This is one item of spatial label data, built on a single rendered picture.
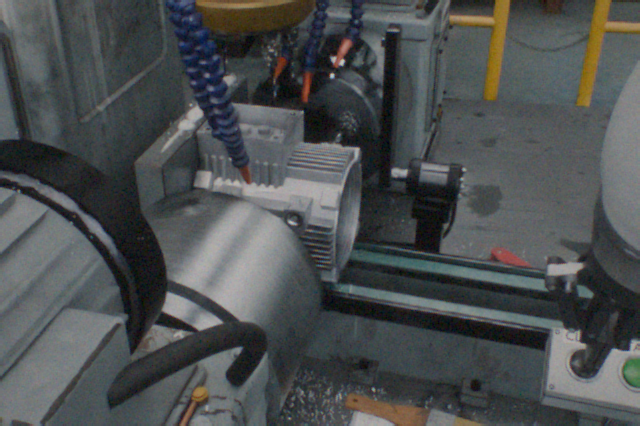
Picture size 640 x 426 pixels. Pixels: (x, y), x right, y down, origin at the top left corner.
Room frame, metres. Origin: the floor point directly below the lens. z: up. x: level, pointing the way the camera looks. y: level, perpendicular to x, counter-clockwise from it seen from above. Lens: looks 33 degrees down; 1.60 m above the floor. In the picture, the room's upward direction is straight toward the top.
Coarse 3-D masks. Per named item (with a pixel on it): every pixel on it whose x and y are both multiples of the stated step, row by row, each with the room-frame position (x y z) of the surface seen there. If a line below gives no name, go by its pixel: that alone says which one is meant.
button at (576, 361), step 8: (576, 352) 0.57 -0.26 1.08; (584, 352) 0.57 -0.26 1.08; (576, 360) 0.56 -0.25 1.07; (584, 360) 0.56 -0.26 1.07; (576, 368) 0.55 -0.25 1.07; (584, 368) 0.55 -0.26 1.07; (592, 368) 0.55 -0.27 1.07; (600, 368) 0.55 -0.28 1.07; (584, 376) 0.55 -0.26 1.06; (592, 376) 0.55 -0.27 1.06
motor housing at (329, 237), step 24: (312, 144) 0.96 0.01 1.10; (288, 168) 0.90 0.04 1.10; (312, 168) 0.90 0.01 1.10; (336, 168) 0.89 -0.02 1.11; (360, 168) 1.00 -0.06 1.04; (264, 192) 0.89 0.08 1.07; (288, 192) 0.88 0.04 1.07; (312, 192) 0.88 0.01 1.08; (360, 192) 0.99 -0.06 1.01; (312, 216) 0.85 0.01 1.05; (336, 216) 0.85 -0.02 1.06; (312, 240) 0.84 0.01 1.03; (336, 240) 0.95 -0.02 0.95; (336, 264) 0.85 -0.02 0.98
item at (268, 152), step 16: (240, 112) 1.00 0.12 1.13; (256, 112) 1.00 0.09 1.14; (272, 112) 0.99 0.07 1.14; (288, 112) 0.98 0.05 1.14; (208, 128) 0.93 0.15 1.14; (240, 128) 0.95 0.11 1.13; (256, 128) 0.97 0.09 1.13; (272, 128) 0.99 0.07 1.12; (288, 128) 0.97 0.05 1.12; (208, 144) 0.92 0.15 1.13; (256, 144) 0.90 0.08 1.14; (272, 144) 0.89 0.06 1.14; (288, 144) 0.91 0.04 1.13; (208, 160) 0.92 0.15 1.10; (224, 160) 0.91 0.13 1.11; (256, 160) 0.90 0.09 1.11; (272, 160) 0.89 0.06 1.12; (288, 160) 0.91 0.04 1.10; (224, 176) 0.91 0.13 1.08; (240, 176) 0.90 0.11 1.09; (256, 176) 0.89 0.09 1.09; (272, 176) 0.89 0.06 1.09
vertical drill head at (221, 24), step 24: (216, 0) 0.88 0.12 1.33; (240, 0) 0.88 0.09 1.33; (264, 0) 0.88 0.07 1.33; (288, 0) 0.89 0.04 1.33; (312, 0) 0.93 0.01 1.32; (216, 24) 0.86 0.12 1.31; (240, 24) 0.86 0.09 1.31; (264, 24) 0.87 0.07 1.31; (288, 24) 0.89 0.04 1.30; (264, 48) 0.89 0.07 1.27
